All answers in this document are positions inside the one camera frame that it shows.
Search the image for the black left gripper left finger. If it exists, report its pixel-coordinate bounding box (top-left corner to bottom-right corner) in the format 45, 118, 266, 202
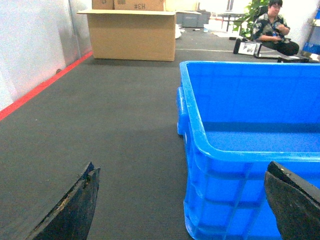
26, 161, 101, 240

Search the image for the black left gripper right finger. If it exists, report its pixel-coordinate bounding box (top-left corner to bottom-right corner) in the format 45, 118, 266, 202
264, 161, 320, 240

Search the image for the large blue plastic crate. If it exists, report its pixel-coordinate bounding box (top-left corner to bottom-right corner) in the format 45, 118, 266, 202
176, 61, 320, 240

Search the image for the large open cardboard box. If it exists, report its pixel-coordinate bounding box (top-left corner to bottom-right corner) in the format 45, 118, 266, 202
78, 9, 176, 62

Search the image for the small cardboard box behind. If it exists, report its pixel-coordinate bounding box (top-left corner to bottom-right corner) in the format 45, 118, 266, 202
92, 0, 114, 10

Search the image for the cardboard box marked H3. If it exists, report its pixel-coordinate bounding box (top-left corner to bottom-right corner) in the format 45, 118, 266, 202
113, 0, 166, 11

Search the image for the red floor tape strip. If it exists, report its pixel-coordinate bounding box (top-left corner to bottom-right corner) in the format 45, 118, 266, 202
0, 51, 93, 121

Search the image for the black framed white board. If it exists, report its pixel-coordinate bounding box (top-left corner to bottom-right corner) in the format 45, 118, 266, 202
233, 38, 261, 56

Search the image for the seated person in patterned shirt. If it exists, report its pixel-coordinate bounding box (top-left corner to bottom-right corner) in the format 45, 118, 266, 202
252, 0, 300, 56

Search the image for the green potted plant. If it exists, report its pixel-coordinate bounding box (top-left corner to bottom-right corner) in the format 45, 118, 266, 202
232, 0, 269, 40

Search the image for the grey plastic storage bin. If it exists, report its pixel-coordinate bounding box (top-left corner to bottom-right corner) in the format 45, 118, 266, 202
176, 11, 211, 28

